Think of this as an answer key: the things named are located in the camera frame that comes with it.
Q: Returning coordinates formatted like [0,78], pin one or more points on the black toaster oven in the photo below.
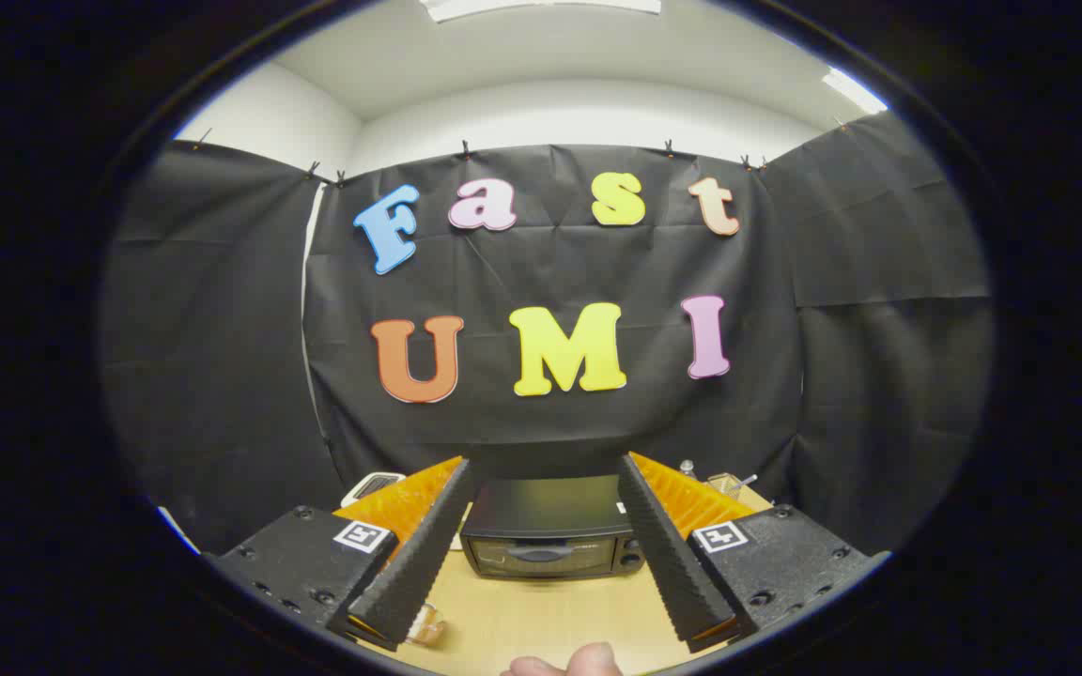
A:
[546,512]

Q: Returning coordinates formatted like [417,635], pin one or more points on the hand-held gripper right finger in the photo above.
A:
[677,573]

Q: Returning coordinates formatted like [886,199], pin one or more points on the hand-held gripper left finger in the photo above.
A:
[424,563]

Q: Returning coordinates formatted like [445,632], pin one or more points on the long ceiling light panel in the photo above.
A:
[541,7]

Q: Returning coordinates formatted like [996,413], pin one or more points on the sandwich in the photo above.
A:
[426,627]

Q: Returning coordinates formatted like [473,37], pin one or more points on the green label drink bottle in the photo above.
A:
[687,467]

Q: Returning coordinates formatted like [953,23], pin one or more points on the white pop-up toaster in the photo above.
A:
[370,485]

